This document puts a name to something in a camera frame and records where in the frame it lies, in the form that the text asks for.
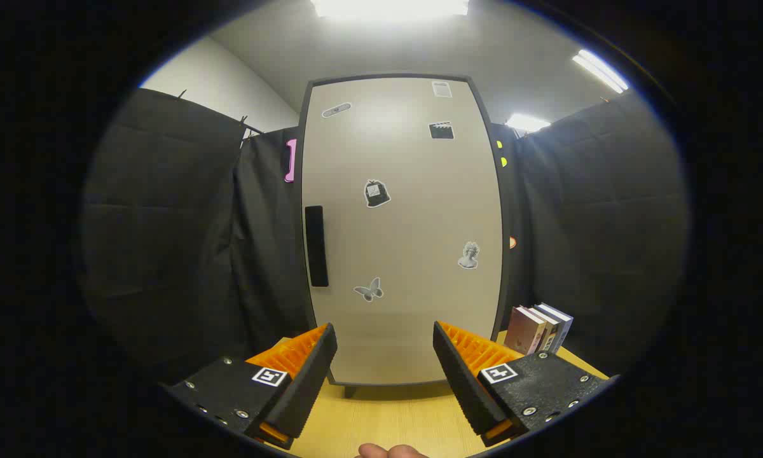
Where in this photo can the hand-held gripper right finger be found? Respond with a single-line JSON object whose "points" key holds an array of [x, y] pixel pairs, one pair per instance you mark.
{"points": [[464, 381]]}

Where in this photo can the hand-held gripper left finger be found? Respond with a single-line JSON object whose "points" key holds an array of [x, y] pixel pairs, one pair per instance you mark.
{"points": [[305, 388]]}

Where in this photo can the beige cabinet door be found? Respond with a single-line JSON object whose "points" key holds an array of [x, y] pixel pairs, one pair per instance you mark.
{"points": [[413, 222]]}

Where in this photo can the grey cabinet body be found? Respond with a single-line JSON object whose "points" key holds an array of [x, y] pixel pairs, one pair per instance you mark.
{"points": [[350, 390]]}

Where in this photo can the beige book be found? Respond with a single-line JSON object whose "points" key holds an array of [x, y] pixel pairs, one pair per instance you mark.
{"points": [[545, 332]]}

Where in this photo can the black backdrop cloth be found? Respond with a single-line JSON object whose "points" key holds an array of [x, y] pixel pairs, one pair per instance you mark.
{"points": [[165, 222]]}

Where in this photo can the small ceiling light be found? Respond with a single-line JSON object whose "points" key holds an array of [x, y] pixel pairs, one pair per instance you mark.
{"points": [[526, 122]]}

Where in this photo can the long ceiling light strip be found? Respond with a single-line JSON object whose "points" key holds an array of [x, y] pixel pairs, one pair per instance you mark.
{"points": [[601, 71]]}

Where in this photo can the large ceiling light panel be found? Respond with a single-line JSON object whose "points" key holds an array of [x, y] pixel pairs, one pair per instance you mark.
{"points": [[388, 6]]}

